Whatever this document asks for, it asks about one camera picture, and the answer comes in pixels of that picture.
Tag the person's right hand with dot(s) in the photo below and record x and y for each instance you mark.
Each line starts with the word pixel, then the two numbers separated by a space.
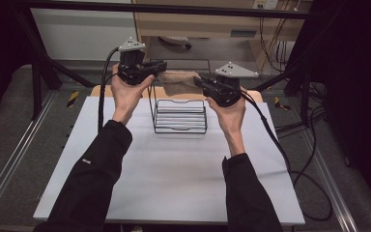
pixel 230 116

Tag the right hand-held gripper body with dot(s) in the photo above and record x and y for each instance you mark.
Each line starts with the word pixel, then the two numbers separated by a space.
pixel 227 90

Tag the black metal stand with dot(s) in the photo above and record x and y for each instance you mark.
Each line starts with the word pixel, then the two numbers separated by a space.
pixel 298 77
pixel 40 74

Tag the light wooden desk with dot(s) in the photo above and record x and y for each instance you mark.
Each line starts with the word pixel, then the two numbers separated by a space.
pixel 206 24

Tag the yellow black tape strip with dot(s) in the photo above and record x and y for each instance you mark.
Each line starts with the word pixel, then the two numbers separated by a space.
pixel 281 103
pixel 73 99

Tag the white panel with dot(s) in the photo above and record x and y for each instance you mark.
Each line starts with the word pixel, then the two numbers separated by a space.
pixel 83 35

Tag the person's left hand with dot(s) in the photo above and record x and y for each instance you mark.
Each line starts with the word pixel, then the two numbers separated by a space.
pixel 127 96

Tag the beige terry towel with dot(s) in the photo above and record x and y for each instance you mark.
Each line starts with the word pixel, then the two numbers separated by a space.
pixel 178 80

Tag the aluminium rail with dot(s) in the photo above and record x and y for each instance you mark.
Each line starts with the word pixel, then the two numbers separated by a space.
pixel 331 183
pixel 16 154

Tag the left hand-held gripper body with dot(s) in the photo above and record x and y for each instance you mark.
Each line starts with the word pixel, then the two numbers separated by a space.
pixel 132 69

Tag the grey chair foot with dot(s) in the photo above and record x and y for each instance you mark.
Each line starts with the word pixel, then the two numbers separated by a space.
pixel 175 41

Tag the wooden board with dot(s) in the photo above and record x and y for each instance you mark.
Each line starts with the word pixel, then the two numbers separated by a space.
pixel 161 92

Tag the black metal frame bar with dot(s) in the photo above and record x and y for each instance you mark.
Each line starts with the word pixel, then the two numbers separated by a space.
pixel 174 9

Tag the white power socket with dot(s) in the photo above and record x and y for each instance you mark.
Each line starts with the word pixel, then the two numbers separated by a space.
pixel 265 4

